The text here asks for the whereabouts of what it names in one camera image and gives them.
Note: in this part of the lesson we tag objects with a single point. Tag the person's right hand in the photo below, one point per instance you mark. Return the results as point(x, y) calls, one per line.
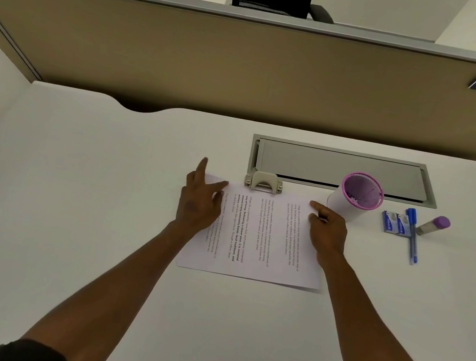
point(330, 239)

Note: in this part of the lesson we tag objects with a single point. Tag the person's left hand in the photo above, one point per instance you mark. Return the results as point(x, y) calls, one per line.
point(198, 203)

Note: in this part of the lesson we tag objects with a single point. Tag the blue white staple box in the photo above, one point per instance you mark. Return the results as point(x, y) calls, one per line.
point(403, 225)
point(388, 222)

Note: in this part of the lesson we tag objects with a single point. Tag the printed white paper sheets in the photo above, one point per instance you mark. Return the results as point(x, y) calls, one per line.
point(263, 246)

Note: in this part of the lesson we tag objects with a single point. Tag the beige hole punch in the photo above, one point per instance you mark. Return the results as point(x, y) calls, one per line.
point(264, 180)

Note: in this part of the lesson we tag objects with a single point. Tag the blue pen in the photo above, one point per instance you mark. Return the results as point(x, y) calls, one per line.
point(412, 239)

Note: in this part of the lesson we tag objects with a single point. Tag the purple capped glue stick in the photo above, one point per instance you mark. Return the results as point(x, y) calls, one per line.
point(432, 225)

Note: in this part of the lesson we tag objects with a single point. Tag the person's right forearm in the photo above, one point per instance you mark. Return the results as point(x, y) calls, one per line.
point(382, 348)

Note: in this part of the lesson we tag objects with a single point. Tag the person's left forearm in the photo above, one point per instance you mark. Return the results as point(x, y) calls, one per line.
point(109, 297)

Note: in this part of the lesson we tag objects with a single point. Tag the white desk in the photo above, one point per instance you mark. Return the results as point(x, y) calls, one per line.
point(85, 170)

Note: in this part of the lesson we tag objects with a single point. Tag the person's black shirt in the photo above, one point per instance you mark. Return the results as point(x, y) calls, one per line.
point(31, 355)

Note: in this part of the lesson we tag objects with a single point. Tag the white cup with purple rim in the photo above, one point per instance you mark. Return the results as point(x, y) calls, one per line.
point(342, 207)

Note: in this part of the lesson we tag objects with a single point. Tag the wide beige partition panel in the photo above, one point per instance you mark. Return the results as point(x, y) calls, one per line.
point(238, 69)

